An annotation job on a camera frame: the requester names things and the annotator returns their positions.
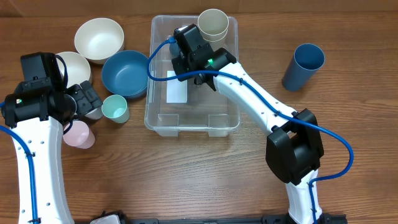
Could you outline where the dark blue tall cup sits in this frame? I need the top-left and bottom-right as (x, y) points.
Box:
(282, 44), (325, 91)
(169, 42), (180, 58)

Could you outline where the cream tall cup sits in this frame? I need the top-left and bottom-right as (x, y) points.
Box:
(203, 33), (227, 51)
(197, 9), (229, 41)

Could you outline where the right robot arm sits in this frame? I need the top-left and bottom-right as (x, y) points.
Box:
(172, 44), (324, 223)

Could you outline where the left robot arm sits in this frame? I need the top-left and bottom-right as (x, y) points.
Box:
(1, 52), (103, 223)

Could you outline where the grey small cup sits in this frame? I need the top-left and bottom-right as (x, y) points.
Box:
(85, 107), (103, 120)

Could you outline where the mint green small cup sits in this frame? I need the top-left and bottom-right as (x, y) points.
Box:
(101, 95), (129, 123)

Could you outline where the cream bowl left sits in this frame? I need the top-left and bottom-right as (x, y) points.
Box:
(58, 52), (92, 88)

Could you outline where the cream bowl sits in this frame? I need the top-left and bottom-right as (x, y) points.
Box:
(58, 52), (92, 88)
(74, 17), (124, 65)

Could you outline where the pink small cup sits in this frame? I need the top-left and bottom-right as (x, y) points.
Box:
(63, 121), (95, 149)

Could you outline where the white label in bin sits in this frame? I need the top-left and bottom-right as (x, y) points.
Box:
(166, 79), (188, 103)

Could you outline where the dark blue bowl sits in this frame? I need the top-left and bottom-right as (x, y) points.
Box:
(101, 50), (148, 99)

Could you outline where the clear plastic storage bin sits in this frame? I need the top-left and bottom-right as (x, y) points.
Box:
(144, 15), (240, 137)

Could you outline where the cream bowl upper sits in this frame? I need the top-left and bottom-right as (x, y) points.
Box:
(74, 17), (124, 65)

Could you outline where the right blue cable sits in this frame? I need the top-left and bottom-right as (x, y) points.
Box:
(146, 35), (354, 224)

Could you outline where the blue cable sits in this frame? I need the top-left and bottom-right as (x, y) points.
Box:
(146, 35), (354, 224)
(0, 99), (40, 224)

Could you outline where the left blue cable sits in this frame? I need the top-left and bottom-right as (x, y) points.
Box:
(0, 99), (40, 224)

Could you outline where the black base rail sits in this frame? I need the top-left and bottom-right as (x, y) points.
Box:
(74, 211), (348, 224)

